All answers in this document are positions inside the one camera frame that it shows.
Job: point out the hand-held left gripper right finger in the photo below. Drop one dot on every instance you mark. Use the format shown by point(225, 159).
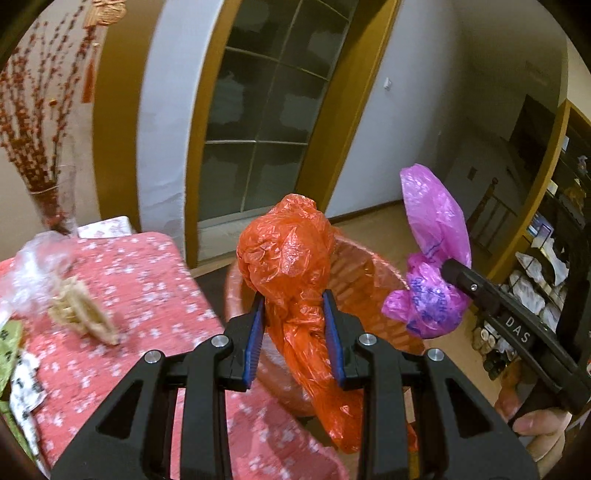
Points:
point(334, 332)

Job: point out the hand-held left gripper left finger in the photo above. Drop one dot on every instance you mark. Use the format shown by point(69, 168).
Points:
point(254, 332)

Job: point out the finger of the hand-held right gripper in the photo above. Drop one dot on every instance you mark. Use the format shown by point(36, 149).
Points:
point(471, 284)

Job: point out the purple plastic bag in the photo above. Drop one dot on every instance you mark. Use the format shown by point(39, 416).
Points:
point(429, 217)

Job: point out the bright orange plastic bag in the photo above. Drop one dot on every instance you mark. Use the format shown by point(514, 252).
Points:
point(286, 249)

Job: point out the person's right hand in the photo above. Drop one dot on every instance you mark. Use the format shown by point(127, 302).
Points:
point(542, 424)

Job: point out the wooden stair railing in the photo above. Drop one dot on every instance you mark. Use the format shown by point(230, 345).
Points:
point(489, 207)

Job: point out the pink floral tablecloth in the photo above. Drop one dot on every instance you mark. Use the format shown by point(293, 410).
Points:
point(152, 295)

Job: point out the wooden shelf unit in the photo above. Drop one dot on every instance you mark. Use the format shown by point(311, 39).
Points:
point(549, 152)

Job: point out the beige crumpled paper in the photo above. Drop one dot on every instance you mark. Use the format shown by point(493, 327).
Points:
point(78, 309)

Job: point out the white tissue box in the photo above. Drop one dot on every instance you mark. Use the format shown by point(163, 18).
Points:
point(104, 227)

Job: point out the wooden framed glass door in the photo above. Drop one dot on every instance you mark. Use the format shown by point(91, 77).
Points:
point(263, 138)

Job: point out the clear plastic bag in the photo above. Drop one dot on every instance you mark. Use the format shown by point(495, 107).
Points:
point(32, 263)

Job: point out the glass vase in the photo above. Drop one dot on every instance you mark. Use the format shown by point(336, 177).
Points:
point(51, 207)

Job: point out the green printed plastic bag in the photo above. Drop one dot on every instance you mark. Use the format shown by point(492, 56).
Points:
point(18, 383)

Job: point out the red berry branches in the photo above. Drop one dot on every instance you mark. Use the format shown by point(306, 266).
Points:
point(27, 138)

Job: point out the red gold hanging ornament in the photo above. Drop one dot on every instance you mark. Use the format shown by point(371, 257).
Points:
point(108, 11)

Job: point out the dark wall plate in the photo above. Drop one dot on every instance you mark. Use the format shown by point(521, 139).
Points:
point(471, 173)

